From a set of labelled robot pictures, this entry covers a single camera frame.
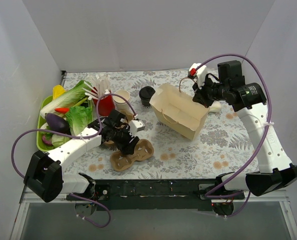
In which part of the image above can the single brown cup carrier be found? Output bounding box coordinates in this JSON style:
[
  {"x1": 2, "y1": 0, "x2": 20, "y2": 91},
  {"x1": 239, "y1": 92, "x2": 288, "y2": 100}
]
[{"x1": 110, "y1": 139, "x2": 154, "y2": 172}]

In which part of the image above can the brown paper bag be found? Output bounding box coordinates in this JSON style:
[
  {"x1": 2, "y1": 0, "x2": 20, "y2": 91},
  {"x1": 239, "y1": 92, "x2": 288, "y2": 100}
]
[{"x1": 149, "y1": 83, "x2": 209, "y2": 141}]

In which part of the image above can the black sleeved paper cup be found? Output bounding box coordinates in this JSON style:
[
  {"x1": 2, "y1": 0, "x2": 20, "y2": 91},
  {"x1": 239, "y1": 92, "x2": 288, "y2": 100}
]
[{"x1": 141, "y1": 99, "x2": 151, "y2": 108}]

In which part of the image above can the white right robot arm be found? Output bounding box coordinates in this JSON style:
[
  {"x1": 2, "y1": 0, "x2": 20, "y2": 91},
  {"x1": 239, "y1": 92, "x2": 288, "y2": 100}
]
[{"x1": 188, "y1": 60, "x2": 297, "y2": 199}]

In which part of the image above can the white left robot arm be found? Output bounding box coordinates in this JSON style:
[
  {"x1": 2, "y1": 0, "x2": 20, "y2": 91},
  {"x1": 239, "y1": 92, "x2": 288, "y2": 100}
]
[{"x1": 24, "y1": 110, "x2": 145, "y2": 203}]

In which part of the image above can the green white bok choy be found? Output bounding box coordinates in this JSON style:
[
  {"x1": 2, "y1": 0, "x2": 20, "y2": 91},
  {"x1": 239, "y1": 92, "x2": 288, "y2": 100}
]
[{"x1": 209, "y1": 101, "x2": 222, "y2": 113}]

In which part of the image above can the brown cardboard cup carrier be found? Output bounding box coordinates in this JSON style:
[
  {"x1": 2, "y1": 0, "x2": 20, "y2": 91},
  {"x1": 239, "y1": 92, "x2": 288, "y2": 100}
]
[{"x1": 101, "y1": 109, "x2": 134, "y2": 130}]

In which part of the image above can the red ribbed cup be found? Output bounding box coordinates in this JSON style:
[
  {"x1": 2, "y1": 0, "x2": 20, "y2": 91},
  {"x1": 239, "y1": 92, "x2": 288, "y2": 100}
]
[{"x1": 97, "y1": 95, "x2": 115, "y2": 117}]

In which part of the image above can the white paper cup stack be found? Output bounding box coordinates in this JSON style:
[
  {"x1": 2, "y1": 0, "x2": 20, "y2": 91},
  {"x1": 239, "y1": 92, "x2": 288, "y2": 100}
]
[{"x1": 113, "y1": 89, "x2": 131, "y2": 110}]

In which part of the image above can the green lettuce leaf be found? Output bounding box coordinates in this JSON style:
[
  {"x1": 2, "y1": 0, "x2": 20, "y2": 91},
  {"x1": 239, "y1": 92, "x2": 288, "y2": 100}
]
[{"x1": 65, "y1": 105, "x2": 93, "y2": 136}]

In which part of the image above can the large napa cabbage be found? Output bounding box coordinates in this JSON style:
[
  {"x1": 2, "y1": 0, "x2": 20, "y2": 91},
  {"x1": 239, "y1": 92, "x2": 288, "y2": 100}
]
[{"x1": 39, "y1": 80, "x2": 91, "y2": 119}]

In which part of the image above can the floral patterned table mat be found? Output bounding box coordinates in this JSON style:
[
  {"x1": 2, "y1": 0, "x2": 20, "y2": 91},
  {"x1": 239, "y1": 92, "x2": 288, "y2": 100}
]
[{"x1": 65, "y1": 70, "x2": 258, "y2": 179}]

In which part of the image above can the red chili pepper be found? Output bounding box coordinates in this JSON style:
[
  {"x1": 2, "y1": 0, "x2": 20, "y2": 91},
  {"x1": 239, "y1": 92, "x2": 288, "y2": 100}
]
[{"x1": 54, "y1": 107, "x2": 70, "y2": 114}]

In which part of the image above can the purple eggplant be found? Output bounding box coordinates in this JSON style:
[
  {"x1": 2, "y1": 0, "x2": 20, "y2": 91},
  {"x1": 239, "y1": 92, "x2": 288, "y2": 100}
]
[{"x1": 45, "y1": 113, "x2": 70, "y2": 134}]

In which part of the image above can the small purple vegetable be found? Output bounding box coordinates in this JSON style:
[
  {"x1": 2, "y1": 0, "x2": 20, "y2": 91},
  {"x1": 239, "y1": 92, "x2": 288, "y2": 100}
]
[{"x1": 42, "y1": 134, "x2": 53, "y2": 146}]

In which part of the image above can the yellow pepper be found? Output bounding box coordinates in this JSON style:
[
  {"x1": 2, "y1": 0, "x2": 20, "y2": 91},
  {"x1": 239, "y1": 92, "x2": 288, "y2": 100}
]
[{"x1": 52, "y1": 85, "x2": 66, "y2": 99}]

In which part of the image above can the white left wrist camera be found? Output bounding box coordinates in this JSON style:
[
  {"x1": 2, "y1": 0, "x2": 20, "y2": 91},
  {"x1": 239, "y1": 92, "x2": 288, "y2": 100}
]
[{"x1": 128, "y1": 120, "x2": 145, "y2": 138}]

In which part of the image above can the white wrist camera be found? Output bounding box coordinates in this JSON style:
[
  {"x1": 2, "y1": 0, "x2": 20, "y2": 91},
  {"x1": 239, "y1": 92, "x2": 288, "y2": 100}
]
[
  {"x1": 188, "y1": 63, "x2": 208, "y2": 89},
  {"x1": 128, "y1": 120, "x2": 145, "y2": 138}
]

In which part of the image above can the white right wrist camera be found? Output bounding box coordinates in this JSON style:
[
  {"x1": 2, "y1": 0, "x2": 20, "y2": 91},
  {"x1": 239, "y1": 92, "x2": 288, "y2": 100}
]
[{"x1": 188, "y1": 63, "x2": 208, "y2": 89}]

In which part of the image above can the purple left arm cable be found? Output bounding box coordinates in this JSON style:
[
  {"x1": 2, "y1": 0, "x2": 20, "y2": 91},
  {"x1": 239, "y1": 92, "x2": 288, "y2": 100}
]
[{"x1": 11, "y1": 92, "x2": 138, "y2": 228}]

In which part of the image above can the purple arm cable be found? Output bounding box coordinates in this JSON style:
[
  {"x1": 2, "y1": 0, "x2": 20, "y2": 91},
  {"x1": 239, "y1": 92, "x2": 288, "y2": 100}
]
[
  {"x1": 11, "y1": 92, "x2": 138, "y2": 228},
  {"x1": 193, "y1": 53, "x2": 273, "y2": 218}
]

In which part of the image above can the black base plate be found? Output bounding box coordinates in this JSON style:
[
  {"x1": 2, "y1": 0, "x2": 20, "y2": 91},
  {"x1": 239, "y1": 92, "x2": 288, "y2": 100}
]
[{"x1": 66, "y1": 178, "x2": 245, "y2": 211}]

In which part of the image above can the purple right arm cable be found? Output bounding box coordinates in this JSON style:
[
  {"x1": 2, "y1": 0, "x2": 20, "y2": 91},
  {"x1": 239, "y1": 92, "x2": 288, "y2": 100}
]
[{"x1": 193, "y1": 53, "x2": 273, "y2": 218}]

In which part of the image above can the aluminium frame rail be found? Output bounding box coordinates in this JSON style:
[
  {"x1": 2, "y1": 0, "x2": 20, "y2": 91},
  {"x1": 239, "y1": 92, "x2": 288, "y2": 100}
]
[{"x1": 10, "y1": 187, "x2": 297, "y2": 240}]

